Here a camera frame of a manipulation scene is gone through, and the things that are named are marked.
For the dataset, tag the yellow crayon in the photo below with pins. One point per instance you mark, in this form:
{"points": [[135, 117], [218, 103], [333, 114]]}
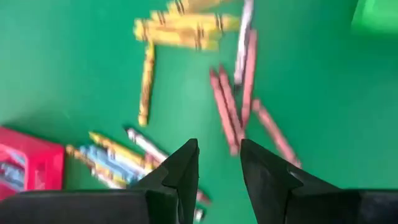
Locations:
{"points": [[174, 38], [90, 166], [146, 81], [192, 21], [115, 147]]}

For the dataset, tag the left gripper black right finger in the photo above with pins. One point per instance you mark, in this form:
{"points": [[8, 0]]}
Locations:
{"points": [[270, 193]]}

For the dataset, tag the green table mat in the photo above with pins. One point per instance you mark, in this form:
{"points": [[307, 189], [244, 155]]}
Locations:
{"points": [[326, 93]]}

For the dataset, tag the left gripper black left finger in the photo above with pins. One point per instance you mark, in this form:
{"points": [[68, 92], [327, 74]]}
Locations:
{"points": [[177, 186]]}

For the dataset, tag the green plastic basket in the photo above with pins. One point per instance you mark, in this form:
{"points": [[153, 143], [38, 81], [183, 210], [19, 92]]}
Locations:
{"points": [[376, 15]]}

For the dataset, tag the red plastic basket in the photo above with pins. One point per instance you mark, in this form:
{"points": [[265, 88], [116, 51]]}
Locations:
{"points": [[37, 158]]}

